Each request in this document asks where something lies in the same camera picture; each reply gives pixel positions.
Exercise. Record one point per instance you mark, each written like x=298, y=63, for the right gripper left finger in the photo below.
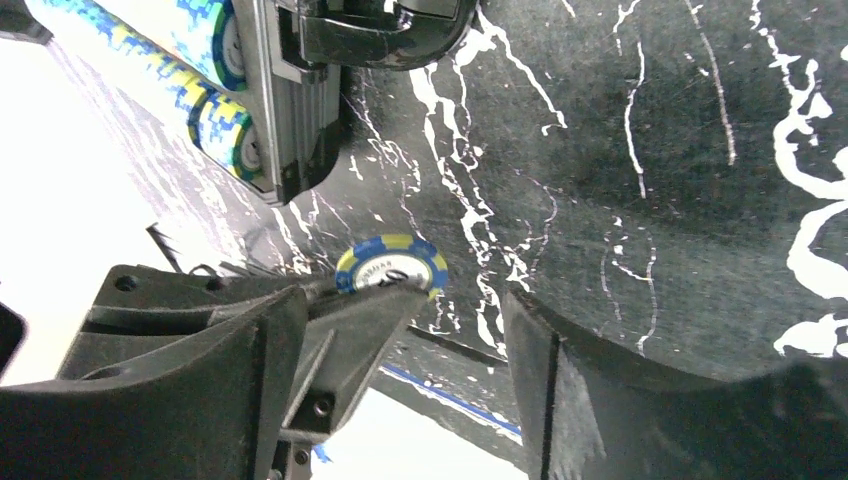
x=209, y=406

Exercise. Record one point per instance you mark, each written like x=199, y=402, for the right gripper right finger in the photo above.
x=590, y=408

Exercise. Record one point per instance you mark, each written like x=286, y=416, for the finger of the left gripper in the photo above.
x=139, y=309
x=346, y=339

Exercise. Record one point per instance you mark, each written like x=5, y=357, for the black poker set case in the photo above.
x=294, y=53

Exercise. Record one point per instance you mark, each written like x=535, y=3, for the teal green chip row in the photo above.
x=199, y=110

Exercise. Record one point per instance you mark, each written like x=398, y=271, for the light blue chip row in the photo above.
x=201, y=33

